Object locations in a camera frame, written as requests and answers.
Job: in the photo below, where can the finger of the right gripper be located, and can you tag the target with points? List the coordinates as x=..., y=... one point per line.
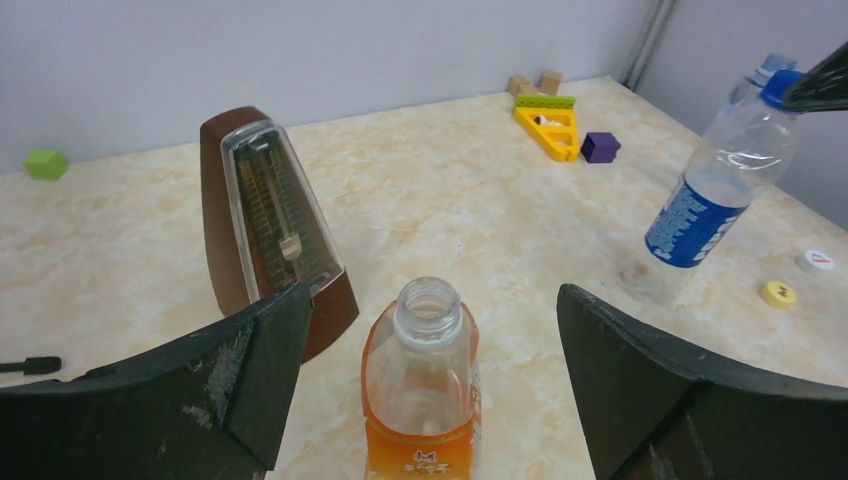
x=823, y=88

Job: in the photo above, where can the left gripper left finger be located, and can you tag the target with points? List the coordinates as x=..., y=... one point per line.
x=212, y=404

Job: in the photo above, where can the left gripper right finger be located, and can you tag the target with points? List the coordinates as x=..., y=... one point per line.
x=655, y=406

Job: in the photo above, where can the clear small water bottle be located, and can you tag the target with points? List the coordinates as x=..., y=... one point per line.
x=751, y=85

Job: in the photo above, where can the blue cap labelled bottle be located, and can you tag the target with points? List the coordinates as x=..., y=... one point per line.
x=742, y=153

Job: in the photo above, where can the white bottle cap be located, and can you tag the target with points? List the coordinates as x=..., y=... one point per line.
x=815, y=262

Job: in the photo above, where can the orange juice bottle yellow cap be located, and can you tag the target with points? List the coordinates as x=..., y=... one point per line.
x=420, y=387

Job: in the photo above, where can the brown wooden metronome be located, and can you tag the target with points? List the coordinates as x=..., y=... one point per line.
x=263, y=227

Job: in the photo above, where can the purple cube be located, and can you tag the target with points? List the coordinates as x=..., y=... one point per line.
x=600, y=147

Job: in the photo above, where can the yellow triangular toy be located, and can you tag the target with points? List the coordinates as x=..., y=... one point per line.
x=551, y=122

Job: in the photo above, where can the tan wooden block right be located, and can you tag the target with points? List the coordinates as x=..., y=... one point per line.
x=549, y=82

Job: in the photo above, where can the tan wooden block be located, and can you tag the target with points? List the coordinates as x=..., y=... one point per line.
x=519, y=84
x=549, y=82

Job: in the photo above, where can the small green cube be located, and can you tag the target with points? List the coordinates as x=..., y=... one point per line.
x=45, y=164

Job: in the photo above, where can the tan wooden block left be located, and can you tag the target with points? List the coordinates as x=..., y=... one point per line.
x=519, y=84

